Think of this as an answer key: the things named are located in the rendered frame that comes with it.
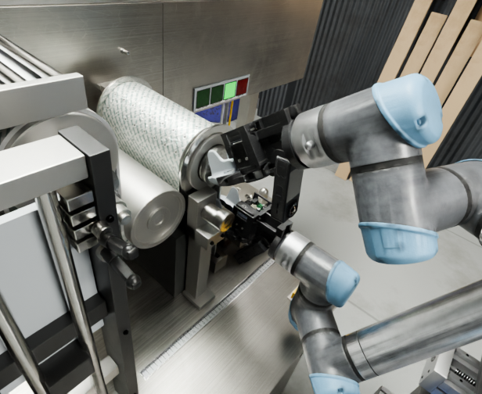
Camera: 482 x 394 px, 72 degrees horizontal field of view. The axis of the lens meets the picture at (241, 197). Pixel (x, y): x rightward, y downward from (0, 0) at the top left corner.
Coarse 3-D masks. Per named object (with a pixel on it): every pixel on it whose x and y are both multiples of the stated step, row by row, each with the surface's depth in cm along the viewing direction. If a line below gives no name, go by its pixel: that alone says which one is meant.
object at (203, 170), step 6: (216, 150) 58; (222, 150) 59; (204, 156) 58; (222, 156) 60; (204, 162) 58; (198, 168) 59; (204, 168) 58; (198, 174) 60; (204, 174) 59; (204, 180) 60
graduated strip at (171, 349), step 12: (264, 264) 90; (252, 276) 87; (240, 288) 83; (228, 300) 80; (216, 312) 77; (192, 324) 74; (204, 324) 74; (180, 336) 71; (192, 336) 72; (168, 348) 69; (180, 348) 69; (156, 360) 67; (144, 372) 65
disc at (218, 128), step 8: (208, 128) 57; (216, 128) 58; (224, 128) 60; (232, 128) 62; (200, 136) 56; (208, 136) 57; (192, 144) 55; (200, 144) 57; (192, 152) 56; (184, 160) 56; (184, 168) 57; (184, 176) 58; (184, 184) 59; (216, 184) 67; (192, 192) 62
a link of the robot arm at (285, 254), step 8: (288, 232) 66; (296, 232) 66; (288, 240) 64; (296, 240) 64; (304, 240) 64; (280, 248) 64; (288, 248) 63; (296, 248) 63; (280, 256) 64; (288, 256) 63; (296, 256) 62; (280, 264) 65; (288, 264) 64
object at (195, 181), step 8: (216, 136) 58; (208, 144) 58; (216, 144) 59; (224, 144) 61; (200, 152) 57; (192, 160) 57; (192, 168) 58; (192, 176) 59; (192, 184) 60; (200, 184) 62; (208, 184) 64
